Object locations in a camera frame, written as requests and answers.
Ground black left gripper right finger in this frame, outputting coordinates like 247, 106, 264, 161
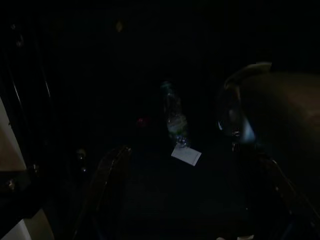
249, 151, 320, 240

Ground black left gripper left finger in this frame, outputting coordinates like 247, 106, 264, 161
72, 144, 133, 240

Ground clear plastic water bottle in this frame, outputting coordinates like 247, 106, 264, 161
159, 80, 193, 149

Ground black and white robot leg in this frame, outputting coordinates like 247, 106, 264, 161
0, 22, 90, 240

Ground small red object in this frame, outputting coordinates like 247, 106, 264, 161
136, 116, 149, 129

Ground brown rubbish bin with liner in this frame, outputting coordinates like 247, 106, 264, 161
216, 62, 320, 163

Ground white paper card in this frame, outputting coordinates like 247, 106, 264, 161
170, 145, 203, 167

